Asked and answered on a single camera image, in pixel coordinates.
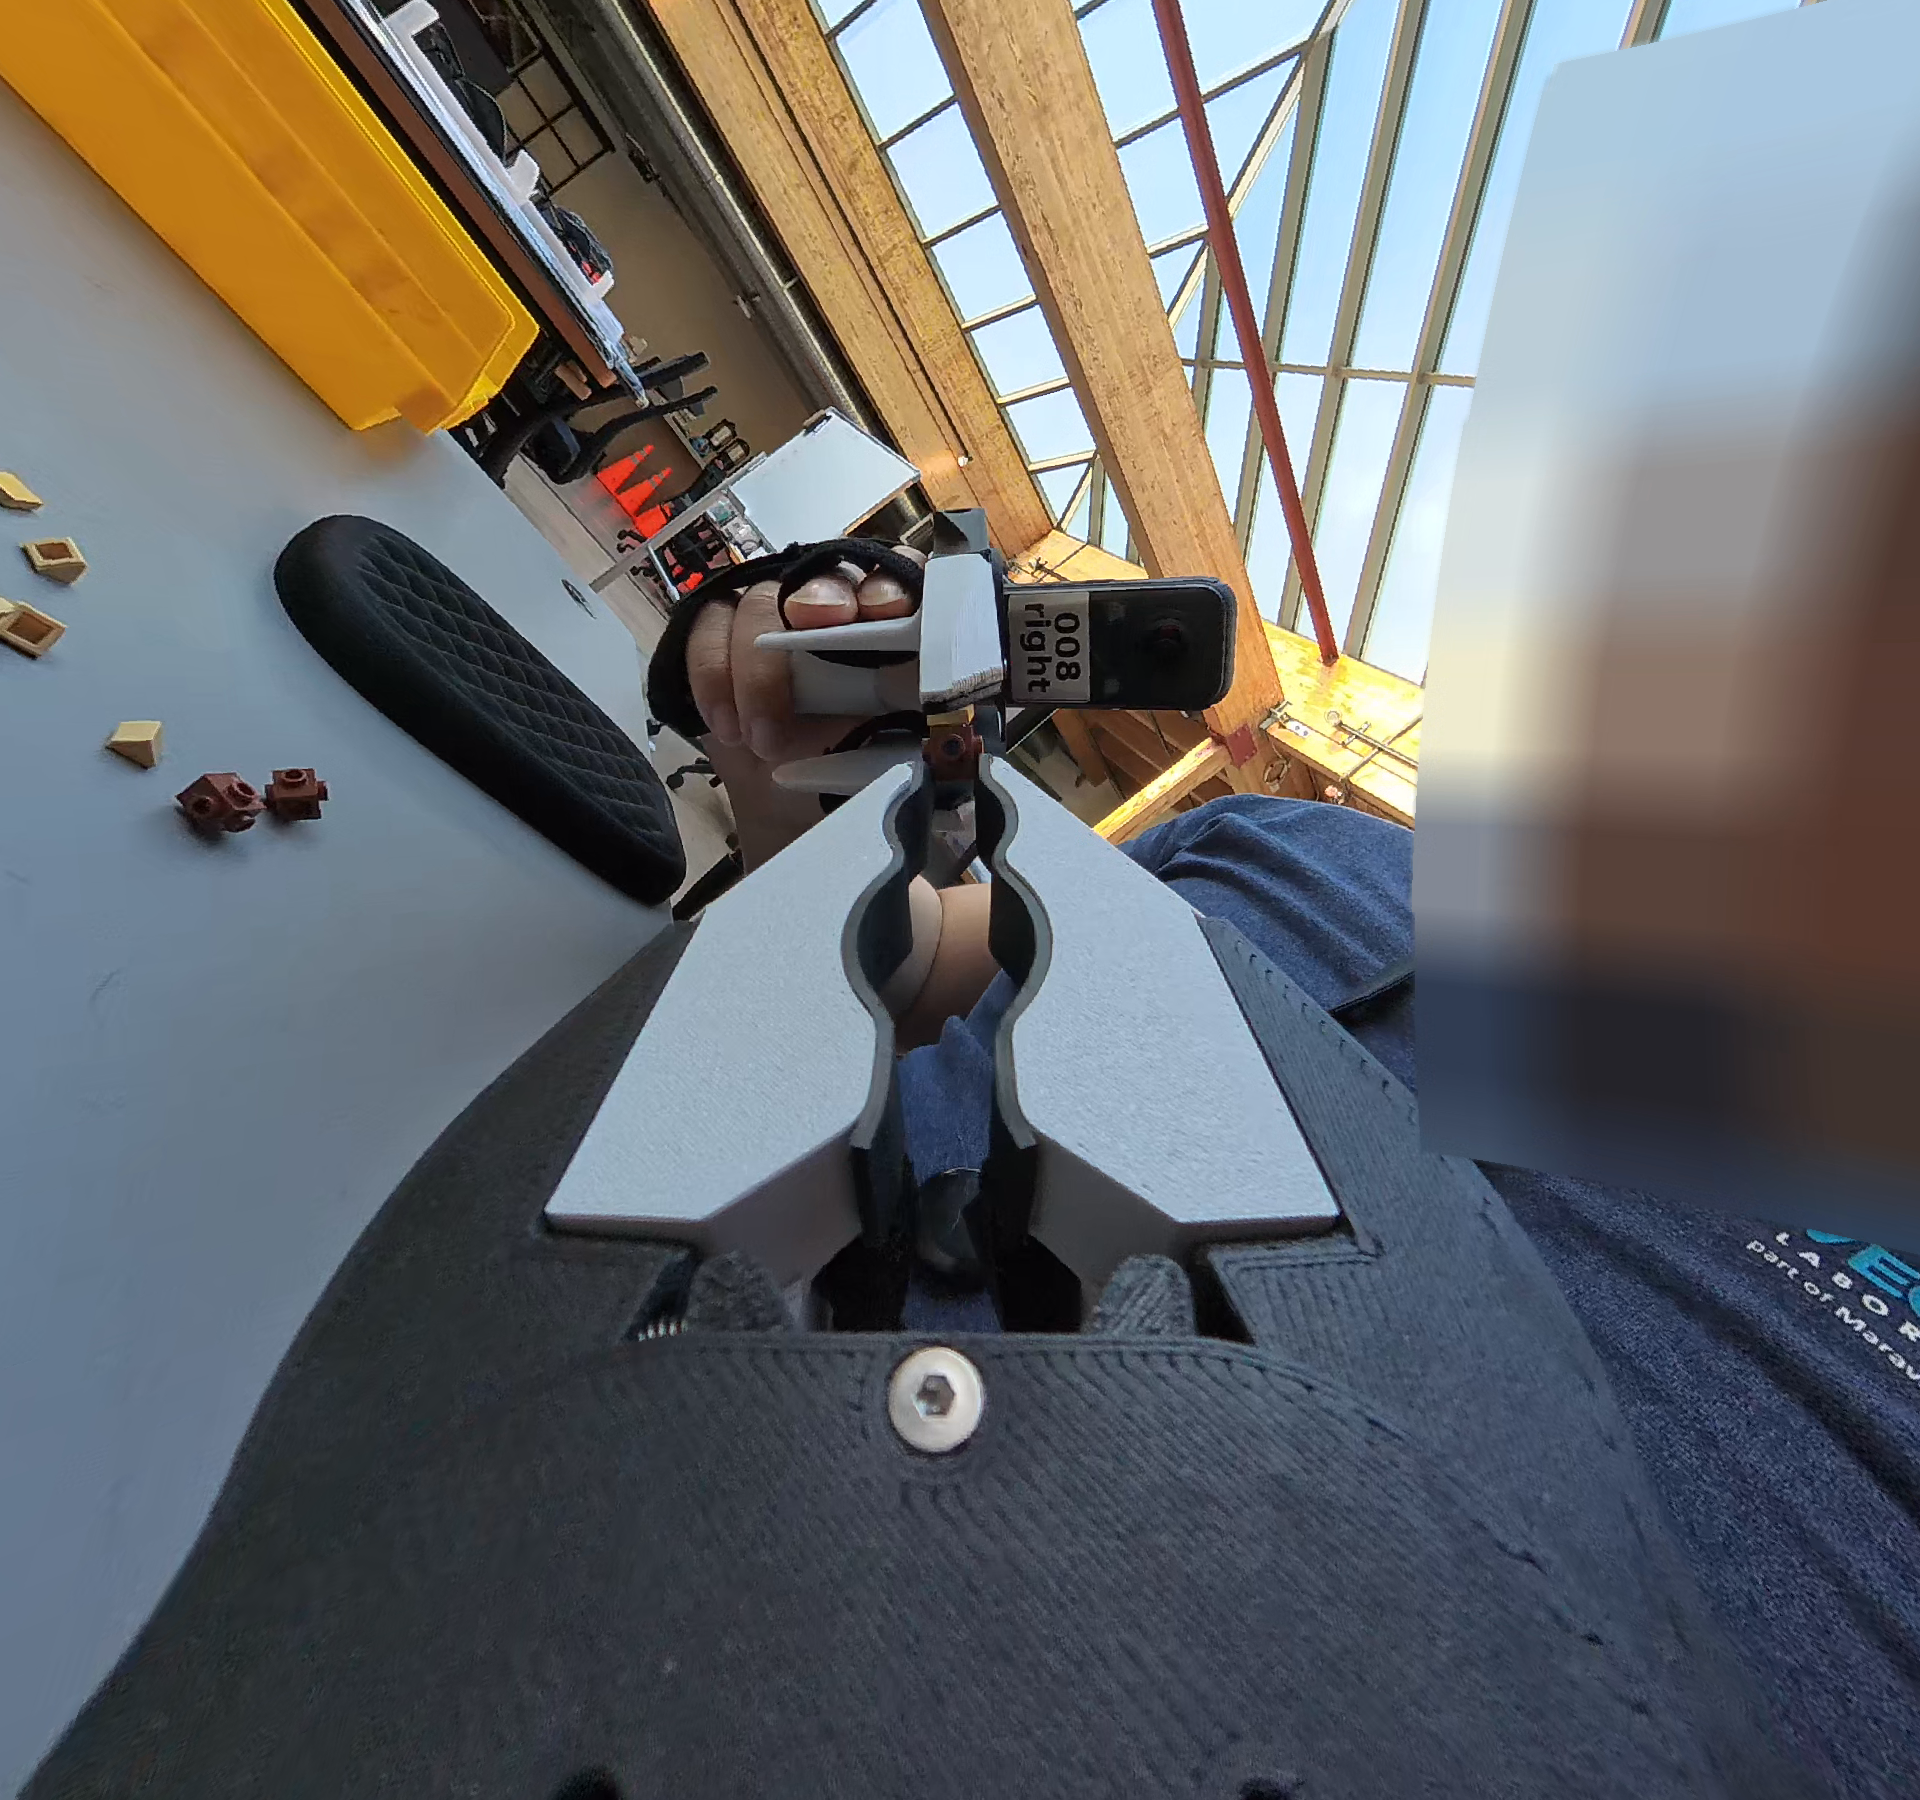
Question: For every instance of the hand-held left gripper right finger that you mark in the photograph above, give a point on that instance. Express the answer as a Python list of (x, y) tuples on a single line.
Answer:
[(1171, 1079)]

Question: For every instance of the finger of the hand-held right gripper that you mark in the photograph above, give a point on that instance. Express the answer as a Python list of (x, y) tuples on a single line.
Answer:
[(960, 637)]

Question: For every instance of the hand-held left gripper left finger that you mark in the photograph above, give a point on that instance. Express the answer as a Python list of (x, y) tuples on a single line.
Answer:
[(719, 1079)]

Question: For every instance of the dark red lego brick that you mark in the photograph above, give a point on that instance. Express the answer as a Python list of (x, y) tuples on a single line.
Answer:
[(295, 792), (951, 749), (219, 801)]

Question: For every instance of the group of tan lego pieces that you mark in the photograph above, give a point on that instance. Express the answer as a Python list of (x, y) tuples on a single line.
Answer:
[(56, 559)]

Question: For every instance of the person's right forearm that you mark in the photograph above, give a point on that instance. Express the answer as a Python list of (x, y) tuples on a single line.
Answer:
[(947, 951)]

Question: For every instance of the person's right hand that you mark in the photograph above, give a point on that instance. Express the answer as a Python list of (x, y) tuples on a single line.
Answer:
[(756, 697)]

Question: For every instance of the white rolling whiteboard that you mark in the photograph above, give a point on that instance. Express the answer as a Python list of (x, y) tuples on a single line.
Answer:
[(826, 471)]

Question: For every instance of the orange traffic cone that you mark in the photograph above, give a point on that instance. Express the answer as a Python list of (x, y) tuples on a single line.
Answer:
[(617, 470), (656, 499)]

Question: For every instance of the black quilted wrist rest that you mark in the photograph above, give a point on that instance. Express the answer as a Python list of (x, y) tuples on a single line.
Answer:
[(481, 705)]

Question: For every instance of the yellow plastic bin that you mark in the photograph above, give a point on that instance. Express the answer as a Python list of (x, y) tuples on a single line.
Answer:
[(225, 149)]

